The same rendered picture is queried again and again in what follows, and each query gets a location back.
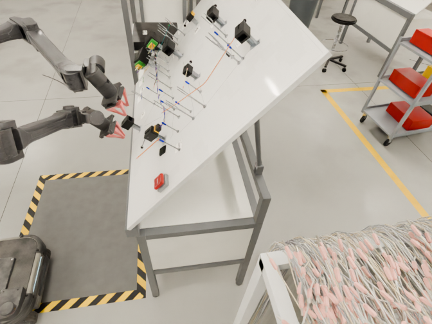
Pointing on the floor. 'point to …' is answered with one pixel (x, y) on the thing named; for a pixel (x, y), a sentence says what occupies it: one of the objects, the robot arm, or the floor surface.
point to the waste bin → (303, 9)
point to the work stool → (339, 36)
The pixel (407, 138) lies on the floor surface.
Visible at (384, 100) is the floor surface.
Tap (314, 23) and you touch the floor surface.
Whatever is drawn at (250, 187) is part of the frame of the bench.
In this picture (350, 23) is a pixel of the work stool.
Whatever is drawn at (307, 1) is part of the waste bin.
